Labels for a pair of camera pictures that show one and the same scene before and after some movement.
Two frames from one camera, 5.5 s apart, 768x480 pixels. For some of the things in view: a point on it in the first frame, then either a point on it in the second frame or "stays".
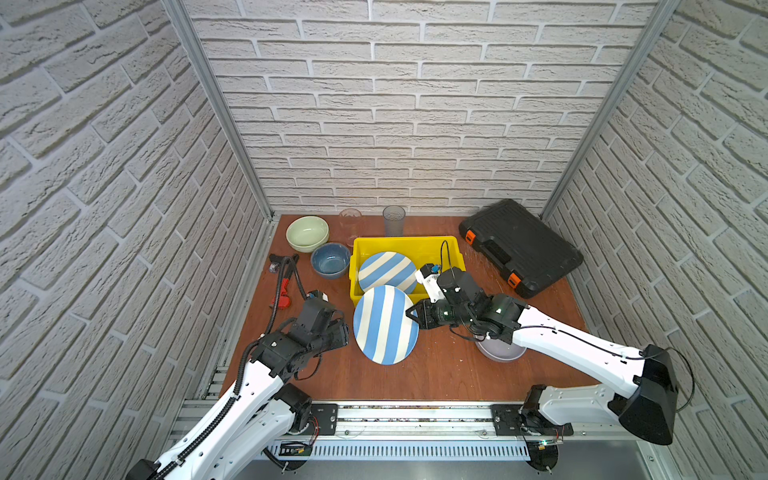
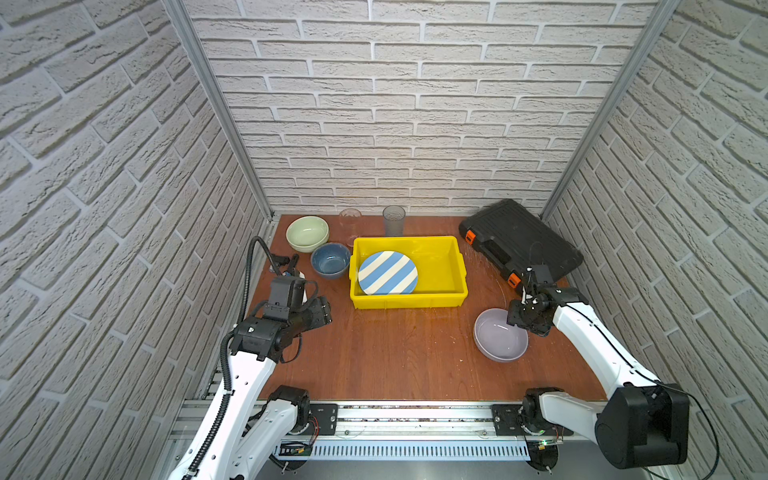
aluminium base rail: x=442 y=432 stays
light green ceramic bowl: x=307 y=234 stays
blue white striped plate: x=383 y=331 → x=388 y=273
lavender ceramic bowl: x=497 y=350 stays
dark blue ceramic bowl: x=330 y=260 stays
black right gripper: x=426 y=319 → x=512 y=316
